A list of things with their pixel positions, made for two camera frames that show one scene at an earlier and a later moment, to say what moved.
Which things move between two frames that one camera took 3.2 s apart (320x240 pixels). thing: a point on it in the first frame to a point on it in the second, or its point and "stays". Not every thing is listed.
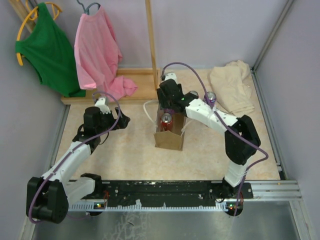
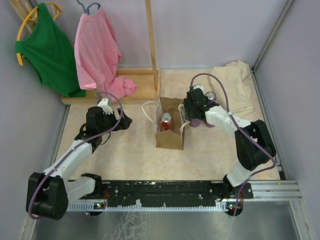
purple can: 211,97 stays
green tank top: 49,50 stays
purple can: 169,111 to 194,122
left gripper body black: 107,120 stays
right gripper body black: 164,103 to 189,109
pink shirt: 97,54 stays
